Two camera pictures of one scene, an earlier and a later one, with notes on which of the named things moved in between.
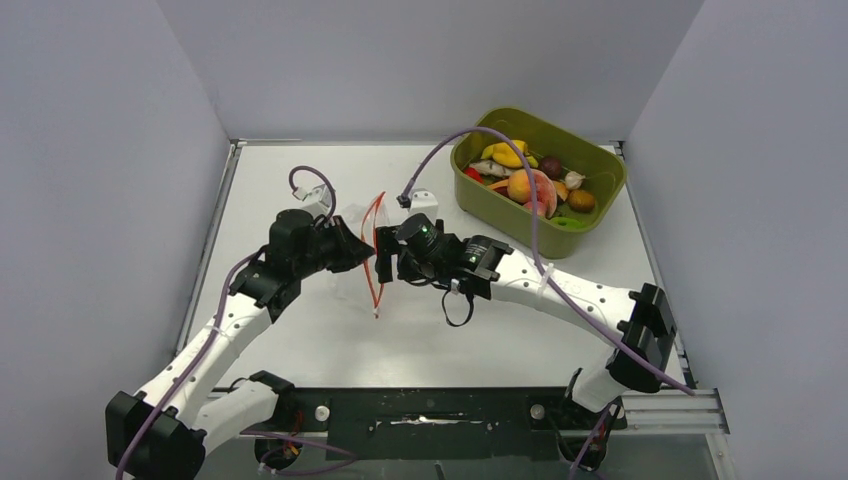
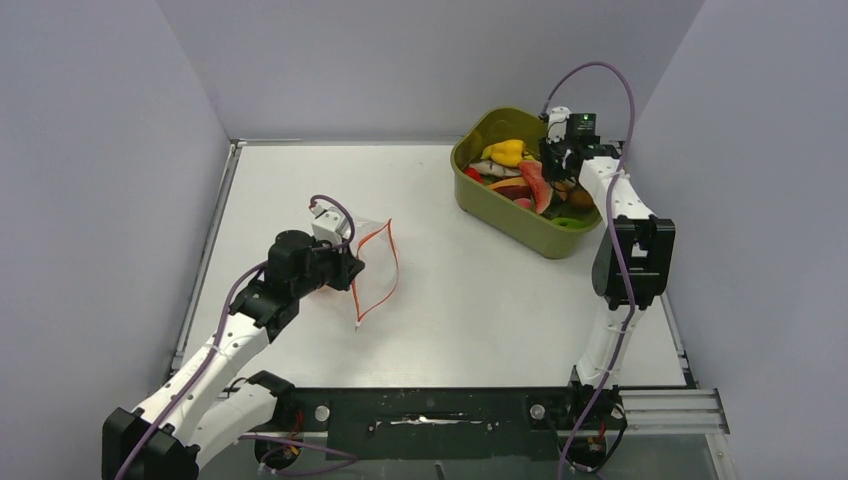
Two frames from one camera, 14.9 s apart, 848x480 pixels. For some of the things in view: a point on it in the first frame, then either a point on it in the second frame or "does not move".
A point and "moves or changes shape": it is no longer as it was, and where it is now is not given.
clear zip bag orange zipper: [376, 216] moves or changes shape
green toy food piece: [567, 222] does not move
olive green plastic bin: [510, 223] does not move
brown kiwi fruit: [581, 201] does not move
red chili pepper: [473, 173] does not move
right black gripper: [389, 246] → [550, 171]
